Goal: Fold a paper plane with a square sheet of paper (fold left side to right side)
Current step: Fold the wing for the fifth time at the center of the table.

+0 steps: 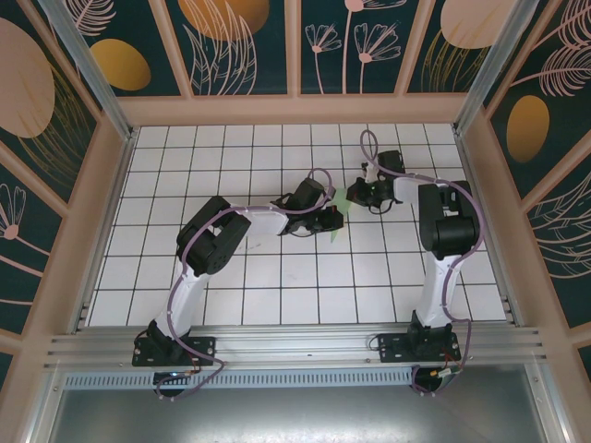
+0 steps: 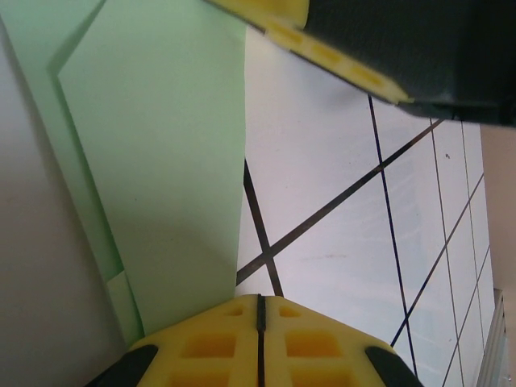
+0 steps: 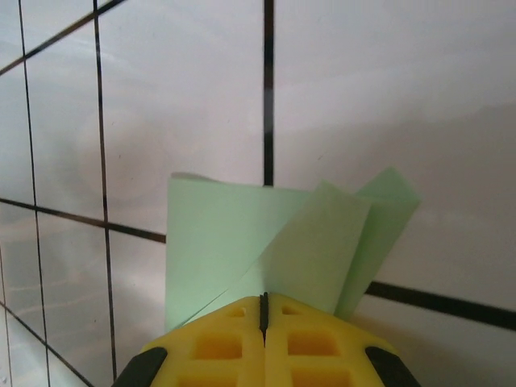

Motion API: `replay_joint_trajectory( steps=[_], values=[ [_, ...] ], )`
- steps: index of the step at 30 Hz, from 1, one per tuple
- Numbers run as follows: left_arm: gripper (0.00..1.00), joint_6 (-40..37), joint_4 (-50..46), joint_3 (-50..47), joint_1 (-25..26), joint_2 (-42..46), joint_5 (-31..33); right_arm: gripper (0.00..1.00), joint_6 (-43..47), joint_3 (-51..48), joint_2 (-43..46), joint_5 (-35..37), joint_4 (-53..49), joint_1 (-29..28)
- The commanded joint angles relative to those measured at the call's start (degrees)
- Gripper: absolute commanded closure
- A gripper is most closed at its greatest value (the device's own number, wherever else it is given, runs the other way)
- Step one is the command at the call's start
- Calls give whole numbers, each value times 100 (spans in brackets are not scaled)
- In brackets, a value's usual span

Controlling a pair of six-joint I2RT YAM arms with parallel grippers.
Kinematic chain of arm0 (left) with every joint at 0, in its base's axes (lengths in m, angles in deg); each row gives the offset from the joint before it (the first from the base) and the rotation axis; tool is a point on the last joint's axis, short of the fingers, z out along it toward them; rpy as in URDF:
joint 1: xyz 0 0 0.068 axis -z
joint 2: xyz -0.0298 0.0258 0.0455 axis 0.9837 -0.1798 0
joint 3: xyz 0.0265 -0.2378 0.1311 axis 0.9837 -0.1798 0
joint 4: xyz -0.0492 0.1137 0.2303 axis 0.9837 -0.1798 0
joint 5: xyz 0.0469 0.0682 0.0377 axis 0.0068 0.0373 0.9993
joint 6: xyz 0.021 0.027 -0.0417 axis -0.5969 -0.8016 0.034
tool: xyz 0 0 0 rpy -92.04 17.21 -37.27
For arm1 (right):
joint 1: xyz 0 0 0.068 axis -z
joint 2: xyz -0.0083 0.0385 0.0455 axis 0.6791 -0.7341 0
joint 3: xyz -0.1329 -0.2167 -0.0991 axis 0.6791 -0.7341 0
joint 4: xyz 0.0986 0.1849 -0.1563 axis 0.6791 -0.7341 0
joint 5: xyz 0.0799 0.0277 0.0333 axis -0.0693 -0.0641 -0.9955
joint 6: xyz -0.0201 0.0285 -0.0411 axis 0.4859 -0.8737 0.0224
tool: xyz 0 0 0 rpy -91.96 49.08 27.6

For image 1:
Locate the light green cloth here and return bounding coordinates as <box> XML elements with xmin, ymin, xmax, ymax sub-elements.
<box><xmin>329</xmin><ymin>186</ymin><xmax>356</xmax><ymax>245</ymax></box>

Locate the aluminium corner post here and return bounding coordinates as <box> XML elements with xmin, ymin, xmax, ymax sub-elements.
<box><xmin>453</xmin><ymin>0</ymin><xmax>537</xmax><ymax>138</ymax></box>
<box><xmin>39</xmin><ymin>0</ymin><xmax>140</xmax><ymax>142</ymax></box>

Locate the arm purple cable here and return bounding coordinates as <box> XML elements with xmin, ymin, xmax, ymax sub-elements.
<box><xmin>154</xmin><ymin>166</ymin><xmax>336</xmax><ymax>402</ymax></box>
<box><xmin>359</xmin><ymin>129</ymin><xmax>486</xmax><ymax>398</ymax></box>

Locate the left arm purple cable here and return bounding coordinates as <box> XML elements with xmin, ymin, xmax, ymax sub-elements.
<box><xmin>154</xmin><ymin>166</ymin><xmax>336</xmax><ymax>402</ymax></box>

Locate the thin aluminium side rail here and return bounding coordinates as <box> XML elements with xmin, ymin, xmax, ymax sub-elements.
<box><xmin>452</xmin><ymin>124</ymin><xmax>525</xmax><ymax>327</ymax></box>
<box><xmin>71</xmin><ymin>127</ymin><xmax>140</xmax><ymax>334</ymax></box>

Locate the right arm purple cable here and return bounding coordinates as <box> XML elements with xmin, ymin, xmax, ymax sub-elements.
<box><xmin>359</xmin><ymin>129</ymin><xmax>486</xmax><ymax>398</ymax></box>

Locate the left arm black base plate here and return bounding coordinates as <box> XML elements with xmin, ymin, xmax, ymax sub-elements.
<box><xmin>132</xmin><ymin>335</ymin><xmax>218</xmax><ymax>368</ymax></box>

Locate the grey metal sheet panel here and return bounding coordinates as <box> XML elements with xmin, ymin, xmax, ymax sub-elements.
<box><xmin>27</xmin><ymin>386</ymin><xmax>569</xmax><ymax>443</ymax></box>

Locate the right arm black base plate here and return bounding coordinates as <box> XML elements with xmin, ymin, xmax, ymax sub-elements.
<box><xmin>377</xmin><ymin>331</ymin><xmax>463</xmax><ymax>365</ymax></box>

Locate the long aluminium mounting rail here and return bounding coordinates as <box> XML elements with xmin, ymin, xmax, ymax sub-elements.
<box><xmin>43</xmin><ymin>325</ymin><xmax>549</xmax><ymax>370</ymax></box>

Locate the slotted grey cable duct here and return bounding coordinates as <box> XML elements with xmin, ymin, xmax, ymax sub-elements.
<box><xmin>62</xmin><ymin>366</ymin><xmax>416</xmax><ymax>391</ymax></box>

